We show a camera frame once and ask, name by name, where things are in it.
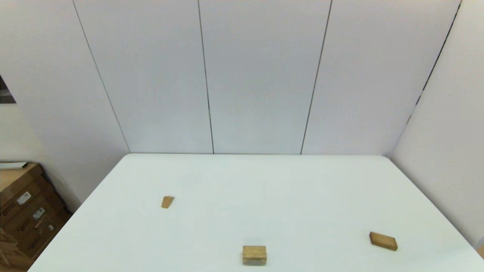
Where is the rectangular wooden building block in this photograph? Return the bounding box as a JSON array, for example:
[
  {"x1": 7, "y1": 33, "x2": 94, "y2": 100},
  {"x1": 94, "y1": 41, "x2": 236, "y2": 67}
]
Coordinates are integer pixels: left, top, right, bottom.
[{"x1": 369, "y1": 232, "x2": 398, "y2": 251}]

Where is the cardboard box with white label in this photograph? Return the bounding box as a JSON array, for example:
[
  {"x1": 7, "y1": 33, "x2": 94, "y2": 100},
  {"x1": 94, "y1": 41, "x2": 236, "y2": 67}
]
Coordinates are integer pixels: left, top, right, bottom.
[
  {"x1": 0, "y1": 163, "x2": 57, "y2": 218},
  {"x1": 4, "y1": 193, "x2": 72, "y2": 261}
]

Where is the arched wooden building block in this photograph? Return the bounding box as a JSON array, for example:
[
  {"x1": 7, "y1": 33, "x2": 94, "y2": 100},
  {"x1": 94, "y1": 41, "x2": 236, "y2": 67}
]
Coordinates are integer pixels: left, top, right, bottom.
[{"x1": 242, "y1": 246, "x2": 267, "y2": 266}]

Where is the dark wall picture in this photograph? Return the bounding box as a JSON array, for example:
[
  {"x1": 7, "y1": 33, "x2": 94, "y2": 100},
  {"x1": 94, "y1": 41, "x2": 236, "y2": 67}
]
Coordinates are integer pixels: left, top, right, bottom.
[{"x1": 0, "y1": 76, "x2": 16, "y2": 104}]

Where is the plain brown cardboard box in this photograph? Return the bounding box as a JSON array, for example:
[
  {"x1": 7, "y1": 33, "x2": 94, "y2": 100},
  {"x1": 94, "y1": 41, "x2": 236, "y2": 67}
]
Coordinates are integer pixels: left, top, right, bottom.
[{"x1": 0, "y1": 229, "x2": 21, "y2": 270}]

